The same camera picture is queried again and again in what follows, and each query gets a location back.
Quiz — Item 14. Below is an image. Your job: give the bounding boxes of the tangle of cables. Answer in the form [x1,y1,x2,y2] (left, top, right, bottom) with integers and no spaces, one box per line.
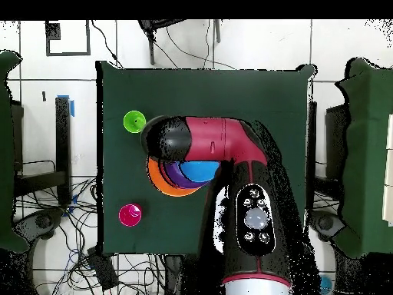
[15,176,167,295]

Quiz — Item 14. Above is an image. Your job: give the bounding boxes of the black floor frame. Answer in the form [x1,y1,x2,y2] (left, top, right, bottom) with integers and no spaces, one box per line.
[45,20,91,57]

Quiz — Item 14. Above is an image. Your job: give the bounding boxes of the green cloth side table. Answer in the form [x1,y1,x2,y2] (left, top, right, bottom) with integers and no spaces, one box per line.
[0,50,30,254]
[332,58,393,259]

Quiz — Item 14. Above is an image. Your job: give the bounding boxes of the black floor cable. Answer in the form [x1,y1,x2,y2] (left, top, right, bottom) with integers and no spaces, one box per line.
[91,20,124,69]

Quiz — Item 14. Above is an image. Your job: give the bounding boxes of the green cup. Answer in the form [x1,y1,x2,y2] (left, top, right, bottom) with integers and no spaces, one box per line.
[123,110,147,134]

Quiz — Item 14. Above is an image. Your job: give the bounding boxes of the red cup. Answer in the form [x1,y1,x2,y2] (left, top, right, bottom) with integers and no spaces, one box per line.
[118,203,143,227]

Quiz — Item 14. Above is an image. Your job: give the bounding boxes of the light blue bowl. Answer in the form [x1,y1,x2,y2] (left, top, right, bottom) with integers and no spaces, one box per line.
[179,160,221,184]

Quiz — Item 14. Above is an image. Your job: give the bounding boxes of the blue cup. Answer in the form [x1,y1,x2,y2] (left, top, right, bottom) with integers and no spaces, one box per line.
[319,275,334,295]

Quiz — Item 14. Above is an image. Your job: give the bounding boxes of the purple bowl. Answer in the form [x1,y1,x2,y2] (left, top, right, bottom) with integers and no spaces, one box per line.
[162,161,216,189]

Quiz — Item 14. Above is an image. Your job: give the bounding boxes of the black table frame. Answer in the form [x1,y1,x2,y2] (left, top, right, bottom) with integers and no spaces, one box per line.
[13,96,73,205]
[306,101,348,210]

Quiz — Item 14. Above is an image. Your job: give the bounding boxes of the dark green tablecloth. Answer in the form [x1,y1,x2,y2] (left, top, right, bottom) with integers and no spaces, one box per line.
[95,60,317,257]

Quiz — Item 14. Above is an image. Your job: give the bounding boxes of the large yellow-orange bowl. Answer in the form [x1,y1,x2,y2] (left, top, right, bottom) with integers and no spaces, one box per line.
[147,156,202,197]

